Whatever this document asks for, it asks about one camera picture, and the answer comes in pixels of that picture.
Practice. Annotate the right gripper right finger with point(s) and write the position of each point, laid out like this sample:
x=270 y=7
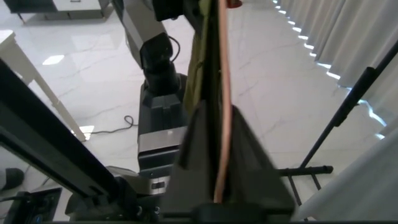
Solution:
x=255 y=186

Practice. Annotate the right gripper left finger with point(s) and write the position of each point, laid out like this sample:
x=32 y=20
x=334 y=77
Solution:
x=189 y=186

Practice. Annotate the green garment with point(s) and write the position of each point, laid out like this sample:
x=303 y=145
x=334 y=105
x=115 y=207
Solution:
x=194 y=77

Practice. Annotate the pink clothes hanger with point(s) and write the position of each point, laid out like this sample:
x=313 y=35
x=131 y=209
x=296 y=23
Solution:
x=225 y=77

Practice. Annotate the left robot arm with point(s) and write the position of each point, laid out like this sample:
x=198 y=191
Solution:
x=155 y=53

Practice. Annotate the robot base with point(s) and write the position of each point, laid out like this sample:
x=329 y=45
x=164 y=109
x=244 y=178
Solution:
x=161 y=146

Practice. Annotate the black clothes rack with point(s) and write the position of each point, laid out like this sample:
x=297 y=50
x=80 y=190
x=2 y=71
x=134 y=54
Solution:
x=351 y=96

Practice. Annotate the grey low cabinet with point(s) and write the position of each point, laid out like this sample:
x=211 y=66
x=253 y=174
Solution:
x=77 y=4

